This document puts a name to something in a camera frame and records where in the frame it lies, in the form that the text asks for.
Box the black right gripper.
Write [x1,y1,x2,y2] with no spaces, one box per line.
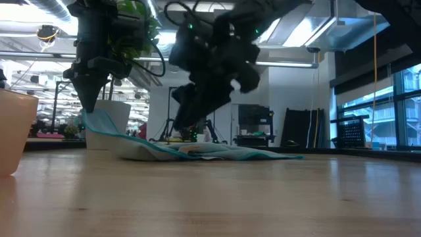
[172,19,260,131]

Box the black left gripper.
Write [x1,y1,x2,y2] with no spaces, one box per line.
[62,0,132,113]

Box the teal microfiber towel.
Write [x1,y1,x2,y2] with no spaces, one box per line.
[80,108,304,162]

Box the orange plastic basket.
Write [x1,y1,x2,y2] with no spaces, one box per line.
[0,88,39,177]

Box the white plant pot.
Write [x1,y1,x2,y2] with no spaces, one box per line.
[85,99,132,151]

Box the black equipment rack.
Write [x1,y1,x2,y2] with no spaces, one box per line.
[236,104,276,147]

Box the round black ceiling device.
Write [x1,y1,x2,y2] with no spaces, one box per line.
[36,24,61,42]

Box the green leafy plant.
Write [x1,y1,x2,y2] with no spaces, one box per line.
[108,0,162,101]

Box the black leaning panel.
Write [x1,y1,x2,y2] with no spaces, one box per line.
[280,107,325,149]

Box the black perforated cart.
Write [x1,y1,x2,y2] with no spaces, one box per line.
[330,115,372,149]

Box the black gantry frame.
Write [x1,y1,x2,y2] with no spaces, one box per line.
[51,80,107,133]
[166,86,218,143]

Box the black left wrist camera cable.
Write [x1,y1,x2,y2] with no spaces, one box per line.
[131,0,167,78]

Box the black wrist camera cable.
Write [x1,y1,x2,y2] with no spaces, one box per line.
[131,0,167,78]
[163,0,215,28]

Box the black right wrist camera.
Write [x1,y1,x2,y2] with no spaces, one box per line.
[169,21,212,72]

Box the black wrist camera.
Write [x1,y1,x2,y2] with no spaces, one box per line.
[169,21,212,72]
[110,11,147,54]

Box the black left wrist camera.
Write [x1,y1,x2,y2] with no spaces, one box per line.
[110,11,147,54]

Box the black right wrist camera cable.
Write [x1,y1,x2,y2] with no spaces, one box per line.
[163,0,215,28]

